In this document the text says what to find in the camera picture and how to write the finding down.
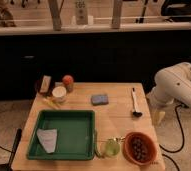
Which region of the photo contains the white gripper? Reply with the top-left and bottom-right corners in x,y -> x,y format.
146,88 -> 174,126

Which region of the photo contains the blue sponge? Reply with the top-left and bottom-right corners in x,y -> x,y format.
91,94 -> 109,106

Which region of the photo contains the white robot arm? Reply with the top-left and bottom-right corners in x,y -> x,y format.
147,62 -> 191,125

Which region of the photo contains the green plastic tray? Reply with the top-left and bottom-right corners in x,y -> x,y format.
27,110 -> 95,160

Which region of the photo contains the orange bowl with dark balls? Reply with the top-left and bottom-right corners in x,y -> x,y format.
123,132 -> 157,166

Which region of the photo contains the green glass cup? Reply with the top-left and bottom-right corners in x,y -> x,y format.
104,139 -> 120,157

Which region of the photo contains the white round cup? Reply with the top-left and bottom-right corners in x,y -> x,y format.
52,86 -> 67,102

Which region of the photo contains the yellow stick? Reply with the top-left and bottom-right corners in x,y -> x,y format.
42,98 -> 60,110

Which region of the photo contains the white folded cloth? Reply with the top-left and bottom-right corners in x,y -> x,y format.
37,129 -> 57,153

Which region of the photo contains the black pole left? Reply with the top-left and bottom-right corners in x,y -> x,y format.
6,128 -> 22,171

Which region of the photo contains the black cable on floor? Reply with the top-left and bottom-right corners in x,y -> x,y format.
159,103 -> 190,171

